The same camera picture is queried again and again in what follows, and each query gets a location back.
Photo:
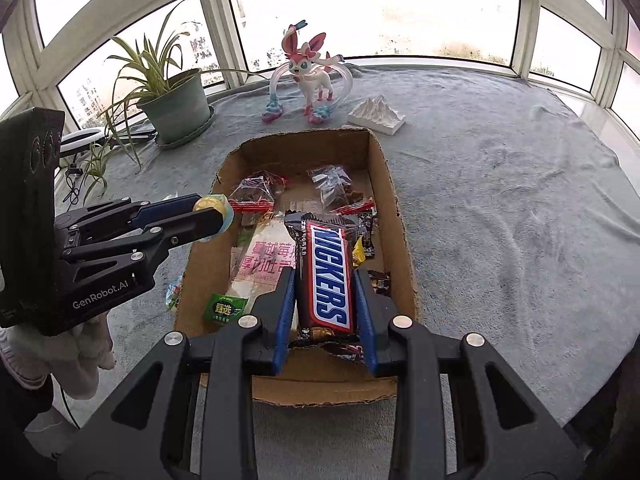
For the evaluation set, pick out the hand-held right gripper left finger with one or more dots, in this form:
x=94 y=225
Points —
x=285 y=320

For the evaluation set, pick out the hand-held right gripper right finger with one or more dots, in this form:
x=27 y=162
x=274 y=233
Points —
x=365 y=320

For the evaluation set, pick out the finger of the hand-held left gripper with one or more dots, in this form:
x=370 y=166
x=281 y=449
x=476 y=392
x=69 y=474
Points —
x=165 y=207
x=195 y=225

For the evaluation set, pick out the yellow jelly cup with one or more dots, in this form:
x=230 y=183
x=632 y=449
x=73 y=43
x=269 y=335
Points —
x=210 y=202

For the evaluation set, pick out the green candy packet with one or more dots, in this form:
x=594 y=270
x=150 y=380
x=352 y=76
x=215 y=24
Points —
x=225 y=308

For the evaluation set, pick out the cardboard box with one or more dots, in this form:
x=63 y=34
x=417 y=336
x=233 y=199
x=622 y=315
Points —
x=395 y=220

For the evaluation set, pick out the person's left forearm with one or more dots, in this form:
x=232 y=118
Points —
x=22 y=360

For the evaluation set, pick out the person's left hand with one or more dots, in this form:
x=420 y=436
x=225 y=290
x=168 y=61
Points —
x=87 y=355

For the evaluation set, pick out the brown wrapped candy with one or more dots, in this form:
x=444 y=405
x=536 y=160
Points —
x=380 y=281

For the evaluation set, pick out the wrapped bread packet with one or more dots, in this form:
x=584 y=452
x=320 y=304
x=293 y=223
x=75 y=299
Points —
x=265 y=260

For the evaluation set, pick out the yellow wrapped candy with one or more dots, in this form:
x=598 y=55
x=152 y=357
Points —
x=358 y=252

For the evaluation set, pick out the clear red snack packet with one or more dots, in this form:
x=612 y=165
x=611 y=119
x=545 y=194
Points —
x=255 y=192

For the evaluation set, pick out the red green snack packet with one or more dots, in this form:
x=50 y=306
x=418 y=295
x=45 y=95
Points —
x=173 y=295

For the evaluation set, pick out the black snack packet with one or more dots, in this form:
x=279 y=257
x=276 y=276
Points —
x=368 y=232

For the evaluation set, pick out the green pot saucer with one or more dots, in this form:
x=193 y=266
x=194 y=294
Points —
x=206 y=125

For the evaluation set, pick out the green plant pot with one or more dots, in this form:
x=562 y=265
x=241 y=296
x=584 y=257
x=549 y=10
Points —
x=175 y=110

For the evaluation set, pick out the clear dark snack packet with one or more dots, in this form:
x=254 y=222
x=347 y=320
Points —
x=330 y=182

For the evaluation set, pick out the green spider plant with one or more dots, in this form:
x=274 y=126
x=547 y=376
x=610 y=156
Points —
x=150 y=65

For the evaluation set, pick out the grey blanket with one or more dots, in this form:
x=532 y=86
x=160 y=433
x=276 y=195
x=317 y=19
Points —
x=500 y=210

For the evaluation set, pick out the person's dark clothing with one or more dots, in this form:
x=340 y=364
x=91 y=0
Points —
x=25 y=415

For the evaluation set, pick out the pink white toy figure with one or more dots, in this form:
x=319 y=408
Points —
x=310 y=80

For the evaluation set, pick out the white mountain ornament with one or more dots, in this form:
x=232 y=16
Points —
x=375 y=115

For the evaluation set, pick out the white window frame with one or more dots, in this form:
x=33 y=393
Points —
x=212 y=20

